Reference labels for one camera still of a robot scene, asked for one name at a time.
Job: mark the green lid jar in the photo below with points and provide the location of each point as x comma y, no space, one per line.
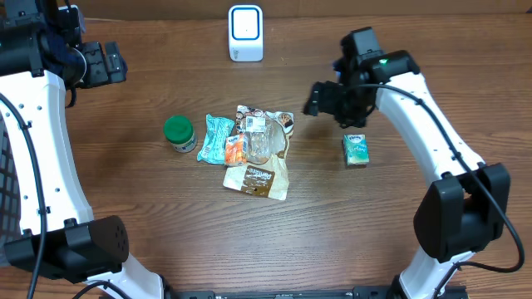
179,131

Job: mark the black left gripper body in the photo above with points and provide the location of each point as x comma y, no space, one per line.
110,63

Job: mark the orange Kleenex tissue pack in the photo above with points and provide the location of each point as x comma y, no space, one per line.
236,150

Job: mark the teal snack packet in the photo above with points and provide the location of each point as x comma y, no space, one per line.
218,129

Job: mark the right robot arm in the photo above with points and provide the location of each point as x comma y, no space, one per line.
463,209

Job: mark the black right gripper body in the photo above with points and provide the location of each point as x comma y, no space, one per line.
342,104

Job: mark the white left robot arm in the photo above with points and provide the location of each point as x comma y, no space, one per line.
44,62

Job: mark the teal Kleenex tissue pack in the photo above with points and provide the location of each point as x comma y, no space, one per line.
355,150

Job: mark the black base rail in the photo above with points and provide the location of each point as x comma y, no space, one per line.
291,294

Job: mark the dark grey mesh basket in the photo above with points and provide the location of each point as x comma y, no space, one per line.
10,197

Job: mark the brown clear snack bag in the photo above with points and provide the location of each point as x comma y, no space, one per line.
266,173

